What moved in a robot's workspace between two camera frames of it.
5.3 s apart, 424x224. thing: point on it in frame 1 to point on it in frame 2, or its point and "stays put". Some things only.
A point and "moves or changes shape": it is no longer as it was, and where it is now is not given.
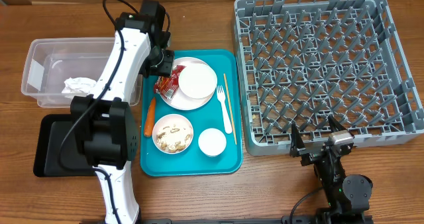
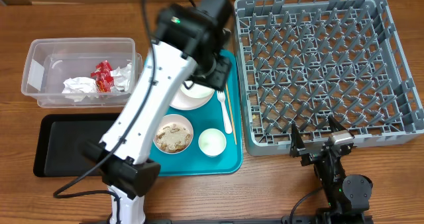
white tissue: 79,85 stays put
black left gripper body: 161,63 to 214,74
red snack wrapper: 167,85 moves or changes shape
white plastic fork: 221,98 stays put
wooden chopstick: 230,108 stays put
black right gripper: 313,154 stays put
